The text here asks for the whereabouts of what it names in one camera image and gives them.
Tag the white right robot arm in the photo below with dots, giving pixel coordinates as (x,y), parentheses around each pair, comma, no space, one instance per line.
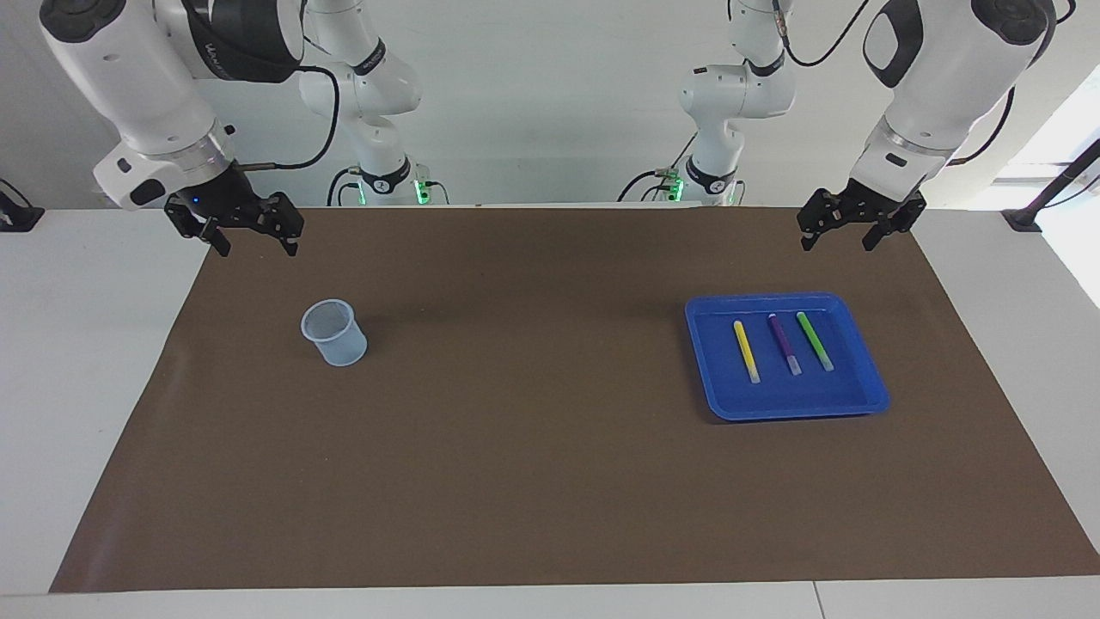
(129,69)

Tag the brown table mat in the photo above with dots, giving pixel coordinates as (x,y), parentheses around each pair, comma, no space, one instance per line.
(550,430)

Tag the purple pen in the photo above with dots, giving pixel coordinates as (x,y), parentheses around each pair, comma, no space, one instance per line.
(785,344)

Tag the translucent plastic cup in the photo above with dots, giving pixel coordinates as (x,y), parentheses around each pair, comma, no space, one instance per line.
(339,344)

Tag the green pen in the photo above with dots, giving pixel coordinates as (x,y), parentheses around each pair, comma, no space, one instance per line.
(815,341)

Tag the black table clamp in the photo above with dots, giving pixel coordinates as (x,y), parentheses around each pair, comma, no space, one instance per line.
(17,217)

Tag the blue plastic tray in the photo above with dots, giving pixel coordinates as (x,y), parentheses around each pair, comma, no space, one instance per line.
(791,395)

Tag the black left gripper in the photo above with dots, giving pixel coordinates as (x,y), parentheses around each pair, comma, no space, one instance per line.
(868,205)

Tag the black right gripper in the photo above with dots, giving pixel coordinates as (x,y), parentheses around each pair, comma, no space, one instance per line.
(225,198)

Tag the black stand with pole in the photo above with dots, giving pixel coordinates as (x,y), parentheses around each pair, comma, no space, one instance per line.
(1023,219)

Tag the yellow pen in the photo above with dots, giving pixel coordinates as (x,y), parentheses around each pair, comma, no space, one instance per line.
(746,351)

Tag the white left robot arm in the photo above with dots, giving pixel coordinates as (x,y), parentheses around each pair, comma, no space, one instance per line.
(937,77)

